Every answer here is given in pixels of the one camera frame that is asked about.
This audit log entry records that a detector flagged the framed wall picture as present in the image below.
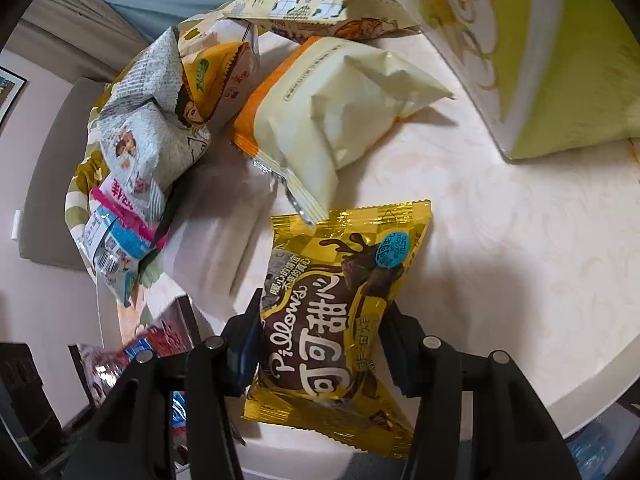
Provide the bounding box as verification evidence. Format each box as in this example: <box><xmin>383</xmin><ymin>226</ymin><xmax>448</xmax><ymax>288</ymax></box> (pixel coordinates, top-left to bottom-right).
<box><xmin>0</xmin><ymin>66</ymin><xmax>27</xmax><ymax>131</ymax></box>

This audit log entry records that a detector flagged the cream and orange snack packet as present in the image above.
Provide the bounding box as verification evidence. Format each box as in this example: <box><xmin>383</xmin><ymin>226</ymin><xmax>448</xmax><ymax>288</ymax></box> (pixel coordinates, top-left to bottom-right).
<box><xmin>230</xmin><ymin>36</ymin><xmax>455</xmax><ymax>226</ymax></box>

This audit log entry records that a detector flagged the floral striped blanket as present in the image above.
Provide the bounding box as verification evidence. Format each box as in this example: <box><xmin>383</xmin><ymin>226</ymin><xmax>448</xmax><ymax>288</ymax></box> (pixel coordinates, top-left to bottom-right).
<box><xmin>65</xmin><ymin>60</ymin><xmax>171</xmax><ymax>351</ymax></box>

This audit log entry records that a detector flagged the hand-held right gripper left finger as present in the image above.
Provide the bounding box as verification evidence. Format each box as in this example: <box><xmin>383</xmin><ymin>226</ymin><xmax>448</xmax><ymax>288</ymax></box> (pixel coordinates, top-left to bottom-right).
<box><xmin>62</xmin><ymin>287</ymin><xmax>266</xmax><ymax>480</ymax></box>

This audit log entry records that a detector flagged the grey newspaper-print snack packet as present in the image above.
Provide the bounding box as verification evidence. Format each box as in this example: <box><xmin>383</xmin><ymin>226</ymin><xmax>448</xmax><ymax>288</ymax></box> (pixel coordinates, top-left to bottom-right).
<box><xmin>97</xmin><ymin>27</ymin><xmax>212</xmax><ymax>221</ymax></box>

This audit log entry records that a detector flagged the dark wooden cabinet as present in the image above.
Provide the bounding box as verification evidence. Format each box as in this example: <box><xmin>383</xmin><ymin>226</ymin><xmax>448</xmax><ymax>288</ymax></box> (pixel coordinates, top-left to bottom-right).
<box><xmin>0</xmin><ymin>342</ymin><xmax>63</xmax><ymax>461</ymax></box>

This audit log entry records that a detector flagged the yellow-orange small snack packet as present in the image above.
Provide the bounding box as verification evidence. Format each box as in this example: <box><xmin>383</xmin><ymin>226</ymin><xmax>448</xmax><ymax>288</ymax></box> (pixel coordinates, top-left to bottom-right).
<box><xmin>177</xmin><ymin>42</ymin><xmax>261</xmax><ymax>131</ymax></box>

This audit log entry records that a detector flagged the green cardboard box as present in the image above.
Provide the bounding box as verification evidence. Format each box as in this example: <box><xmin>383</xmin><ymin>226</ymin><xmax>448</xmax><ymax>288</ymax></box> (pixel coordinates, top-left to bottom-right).
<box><xmin>362</xmin><ymin>0</ymin><xmax>640</xmax><ymax>162</ymax></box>

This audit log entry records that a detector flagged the grey padded headboard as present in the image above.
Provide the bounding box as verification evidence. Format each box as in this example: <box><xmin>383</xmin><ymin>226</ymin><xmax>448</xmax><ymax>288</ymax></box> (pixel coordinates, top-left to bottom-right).
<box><xmin>19</xmin><ymin>77</ymin><xmax>118</xmax><ymax>263</ymax></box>

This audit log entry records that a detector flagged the yellow chocolate snack packet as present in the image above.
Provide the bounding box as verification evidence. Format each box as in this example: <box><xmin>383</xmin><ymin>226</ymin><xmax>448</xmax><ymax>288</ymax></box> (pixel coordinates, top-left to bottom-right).
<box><xmin>243</xmin><ymin>200</ymin><xmax>432</xmax><ymax>460</ymax></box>

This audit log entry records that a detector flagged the red and blue snack packet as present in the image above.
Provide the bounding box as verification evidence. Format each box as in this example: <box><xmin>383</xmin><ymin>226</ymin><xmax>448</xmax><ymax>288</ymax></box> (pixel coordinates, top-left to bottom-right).
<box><xmin>70</xmin><ymin>297</ymin><xmax>201</xmax><ymax>411</ymax></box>

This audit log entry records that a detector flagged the pink and blue snack packet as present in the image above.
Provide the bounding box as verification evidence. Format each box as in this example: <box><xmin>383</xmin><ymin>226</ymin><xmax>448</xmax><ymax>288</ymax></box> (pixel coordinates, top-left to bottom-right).
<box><xmin>82</xmin><ymin>175</ymin><xmax>168</xmax><ymax>308</ymax></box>

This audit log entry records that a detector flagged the beige curtain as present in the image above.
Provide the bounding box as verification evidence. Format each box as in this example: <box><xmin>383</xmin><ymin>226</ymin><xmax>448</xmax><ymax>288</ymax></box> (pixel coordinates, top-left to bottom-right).
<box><xmin>20</xmin><ymin>0</ymin><xmax>146</xmax><ymax>81</ymax></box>

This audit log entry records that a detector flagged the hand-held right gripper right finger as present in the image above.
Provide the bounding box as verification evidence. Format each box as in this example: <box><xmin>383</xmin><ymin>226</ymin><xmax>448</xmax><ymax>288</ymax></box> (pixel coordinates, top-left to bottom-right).
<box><xmin>377</xmin><ymin>302</ymin><xmax>583</xmax><ymax>480</ymax></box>

